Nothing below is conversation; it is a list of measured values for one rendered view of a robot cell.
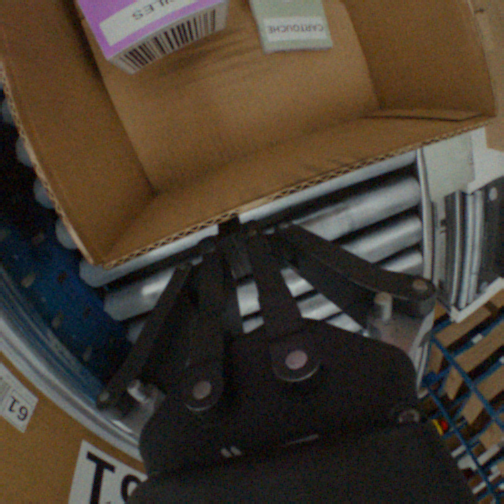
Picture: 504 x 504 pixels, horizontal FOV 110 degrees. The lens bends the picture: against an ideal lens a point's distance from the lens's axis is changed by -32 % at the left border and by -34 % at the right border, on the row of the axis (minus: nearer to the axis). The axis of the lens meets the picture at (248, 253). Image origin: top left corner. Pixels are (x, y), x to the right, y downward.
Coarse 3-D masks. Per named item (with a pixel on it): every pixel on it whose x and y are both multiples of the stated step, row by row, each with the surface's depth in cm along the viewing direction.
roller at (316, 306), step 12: (396, 252) 40; (408, 252) 38; (384, 264) 38; (396, 264) 38; (408, 264) 37; (420, 264) 37; (300, 300) 39; (312, 300) 39; (324, 300) 38; (312, 312) 38; (324, 312) 38; (336, 312) 40; (252, 324) 39
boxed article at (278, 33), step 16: (256, 0) 18; (272, 0) 18; (288, 0) 18; (304, 0) 18; (320, 0) 18; (256, 16) 19; (272, 16) 19; (288, 16) 19; (304, 16) 19; (320, 16) 19; (272, 32) 20; (288, 32) 20; (304, 32) 20; (320, 32) 20; (272, 48) 20; (288, 48) 21; (304, 48) 21; (320, 48) 21
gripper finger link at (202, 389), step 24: (216, 240) 15; (216, 264) 14; (216, 288) 12; (216, 312) 9; (240, 312) 13; (192, 336) 8; (216, 336) 8; (192, 360) 8; (216, 360) 7; (192, 384) 6; (216, 384) 6; (192, 408) 6; (216, 408) 6
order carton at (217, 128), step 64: (0, 0) 5; (64, 0) 13; (384, 0) 14; (448, 0) 8; (0, 64) 7; (64, 64) 13; (192, 64) 21; (256, 64) 22; (320, 64) 23; (384, 64) 20; (448, 64) 13; (64, 128) 13; (128, 128) 23; (192, 128) 24; (256, 128) 25; (320, 128) 26; (384, 128) 17; (448, 128) 12; (64, 192) 11; (128, 192) 20; (192, 192) 20; (256, 192) 13; (128, 256) 13
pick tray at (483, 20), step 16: (480, 0) 13; (496, 0) 11; (480, 16) 15; (496, 16) 13; (496, 32) 15; (496, 48) 17; (496, 64) 18; (496, 80) 20; (496, 96) 22; (496, 128) 25; (496, 144) 27
